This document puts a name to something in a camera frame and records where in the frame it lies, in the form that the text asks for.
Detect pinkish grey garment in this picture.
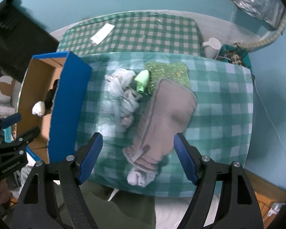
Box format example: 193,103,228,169
123,77,198,188

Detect black soft cloth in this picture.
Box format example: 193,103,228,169
44,79,60,114

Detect light grey cloth bundle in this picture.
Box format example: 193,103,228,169
104,68,140,134

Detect white paper strip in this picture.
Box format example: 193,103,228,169
91,24,115,45

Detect green checkered bed cover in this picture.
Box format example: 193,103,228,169
57,11,204,56

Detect light green sock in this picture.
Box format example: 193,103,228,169
134,70,150,94

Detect white cable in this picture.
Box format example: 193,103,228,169
252,80,286,154

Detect white jug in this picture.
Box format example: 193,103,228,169
202,37,223,59

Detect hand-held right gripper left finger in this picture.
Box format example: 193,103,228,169
11,132,103,229

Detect patterned woven strap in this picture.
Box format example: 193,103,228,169
247,19,286,52

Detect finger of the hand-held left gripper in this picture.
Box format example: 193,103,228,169
5,126,41,149
0,113,22,131

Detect white rolled socks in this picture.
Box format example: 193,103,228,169
32,101,47,117

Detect blue cardboard box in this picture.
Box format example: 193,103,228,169
17,51,93,165

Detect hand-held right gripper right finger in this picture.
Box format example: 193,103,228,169
174,132,264,229

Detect silver foil sheet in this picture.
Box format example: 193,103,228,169
234,0,286,28

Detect olive green pants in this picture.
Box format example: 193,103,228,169
55,181,157,229

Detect green glittery cloth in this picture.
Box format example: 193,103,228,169
145,61,190,95

